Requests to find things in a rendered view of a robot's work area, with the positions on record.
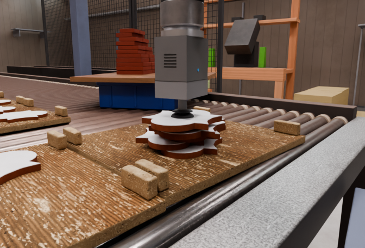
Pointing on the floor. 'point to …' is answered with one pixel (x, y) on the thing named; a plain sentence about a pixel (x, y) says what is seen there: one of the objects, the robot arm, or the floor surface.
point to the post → (80, 24)
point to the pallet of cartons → (326, 96)
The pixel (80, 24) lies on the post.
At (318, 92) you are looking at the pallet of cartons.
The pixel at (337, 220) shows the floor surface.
